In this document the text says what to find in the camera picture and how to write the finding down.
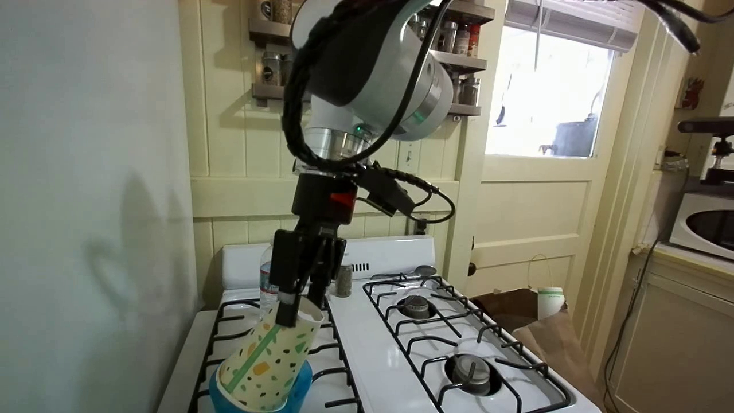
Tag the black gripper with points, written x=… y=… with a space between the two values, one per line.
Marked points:
x=311 y=253

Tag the patterned paper cup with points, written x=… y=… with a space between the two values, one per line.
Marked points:
x=263 y=370

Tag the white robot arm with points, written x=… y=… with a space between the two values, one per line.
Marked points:
x=358 y=80

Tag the clear water bottle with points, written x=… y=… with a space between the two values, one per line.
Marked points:
x=267 y=288

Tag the small grey shaker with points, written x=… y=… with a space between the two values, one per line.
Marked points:
x=342 y=281

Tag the white gas stove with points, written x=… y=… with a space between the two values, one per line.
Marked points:
x=380 y=370

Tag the blue bowl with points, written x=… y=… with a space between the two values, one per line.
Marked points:
x=292 y=405

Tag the right black burner grate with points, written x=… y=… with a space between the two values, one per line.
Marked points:
x=461 y=360

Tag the white refrigerator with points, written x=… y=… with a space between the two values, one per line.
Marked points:
x=98 y=279

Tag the white door with window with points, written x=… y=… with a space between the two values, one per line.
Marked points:
x=535 y=159

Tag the white microwave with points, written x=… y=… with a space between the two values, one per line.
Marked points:
x=706 y=224

